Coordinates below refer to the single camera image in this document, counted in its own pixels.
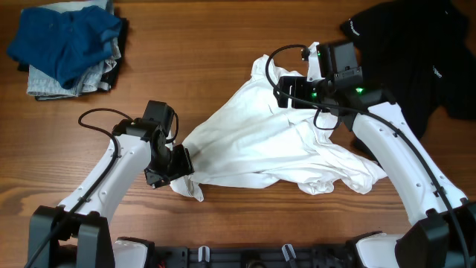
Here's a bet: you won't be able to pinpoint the white t-shirt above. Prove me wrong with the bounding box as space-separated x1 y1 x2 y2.
170 54 387 201

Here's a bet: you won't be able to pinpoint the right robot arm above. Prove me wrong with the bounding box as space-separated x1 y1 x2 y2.
271 42 475 267

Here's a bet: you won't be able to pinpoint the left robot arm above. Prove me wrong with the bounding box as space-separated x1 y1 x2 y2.
26 100 194 267

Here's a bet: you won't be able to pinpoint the black folded garment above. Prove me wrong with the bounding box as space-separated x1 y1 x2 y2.
27 17 129 101

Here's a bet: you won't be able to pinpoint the black t-shirt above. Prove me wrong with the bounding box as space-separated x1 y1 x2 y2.
340 0 475 138

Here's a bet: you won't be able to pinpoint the light grey folded jeans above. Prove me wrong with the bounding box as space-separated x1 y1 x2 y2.
27 0 122 101

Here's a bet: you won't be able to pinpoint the blue folded shirt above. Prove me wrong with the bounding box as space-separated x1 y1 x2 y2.
7 5 122 89

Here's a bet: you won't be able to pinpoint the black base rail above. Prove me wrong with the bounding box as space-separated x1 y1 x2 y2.
155 244 356 268

